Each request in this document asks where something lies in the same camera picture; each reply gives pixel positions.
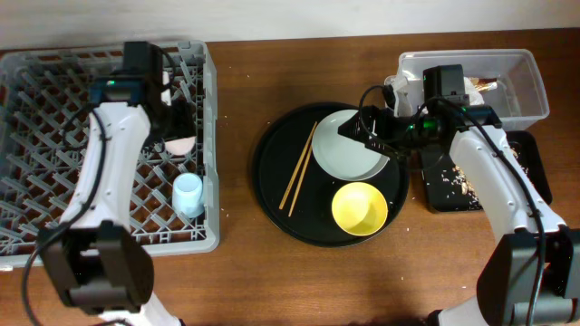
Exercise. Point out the grey-white plate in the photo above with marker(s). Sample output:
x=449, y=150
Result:
x=341, y=157

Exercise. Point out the rice and peanut shell scraps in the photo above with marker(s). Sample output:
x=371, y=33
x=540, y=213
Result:
x=482, y=180

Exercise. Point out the rectangular black tray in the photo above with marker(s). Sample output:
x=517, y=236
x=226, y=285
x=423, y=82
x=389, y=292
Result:
x=448, y=191

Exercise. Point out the blue plastic cup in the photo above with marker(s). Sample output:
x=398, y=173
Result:
x=187, y=195

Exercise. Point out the crumpled white tissue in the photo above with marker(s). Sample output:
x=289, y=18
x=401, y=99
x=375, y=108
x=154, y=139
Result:
x=475, y=97

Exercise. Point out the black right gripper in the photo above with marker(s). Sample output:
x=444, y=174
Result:
x=388, y=117

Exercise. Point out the grey plastic dishwasher rack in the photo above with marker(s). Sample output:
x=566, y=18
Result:
x=42, y=149

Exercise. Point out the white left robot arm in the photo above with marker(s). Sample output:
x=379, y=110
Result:
x=93, y=262

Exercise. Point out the clear plastic bin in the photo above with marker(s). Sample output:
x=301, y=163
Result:
x=520, y=99

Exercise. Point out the yellow bowl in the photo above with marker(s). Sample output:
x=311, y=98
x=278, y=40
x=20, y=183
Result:
x=359, y=209

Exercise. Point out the round black tray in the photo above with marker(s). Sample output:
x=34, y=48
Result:
x=274, y=163

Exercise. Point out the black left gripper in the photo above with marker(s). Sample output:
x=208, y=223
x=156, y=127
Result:
x=184, y=123

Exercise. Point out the wooden chopstick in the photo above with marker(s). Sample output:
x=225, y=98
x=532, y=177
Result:
x=300, y=180
x=297, y=167

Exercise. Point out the brown snack wrapper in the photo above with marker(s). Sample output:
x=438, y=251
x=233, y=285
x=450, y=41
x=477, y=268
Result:
x=484, y=84

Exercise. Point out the pink plastic cup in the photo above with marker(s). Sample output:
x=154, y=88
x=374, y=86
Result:
x=180, y=147

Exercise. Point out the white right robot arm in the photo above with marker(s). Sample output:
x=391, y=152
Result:
x=532, y=277

